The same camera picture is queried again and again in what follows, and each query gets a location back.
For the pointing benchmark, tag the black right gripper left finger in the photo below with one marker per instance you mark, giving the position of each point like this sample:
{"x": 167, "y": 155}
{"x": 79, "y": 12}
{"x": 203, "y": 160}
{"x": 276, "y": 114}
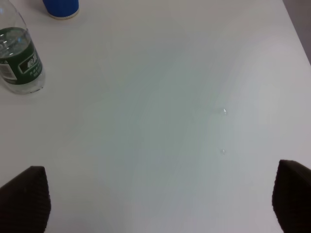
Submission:
{"x": 25, "y": 203}

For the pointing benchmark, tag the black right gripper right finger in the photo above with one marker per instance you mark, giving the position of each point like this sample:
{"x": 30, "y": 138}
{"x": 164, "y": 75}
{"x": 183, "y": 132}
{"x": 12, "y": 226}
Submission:
{"x": 291, "y": 198}

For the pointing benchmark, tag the clear water bottle green label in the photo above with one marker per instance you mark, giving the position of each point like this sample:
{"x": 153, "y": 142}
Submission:
{"x": 21, "y": 68}

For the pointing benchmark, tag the blue and white paper cup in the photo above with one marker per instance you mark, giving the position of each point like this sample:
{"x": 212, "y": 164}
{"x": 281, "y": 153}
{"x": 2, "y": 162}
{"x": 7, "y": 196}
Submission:
{"x": 62, "y": 9}

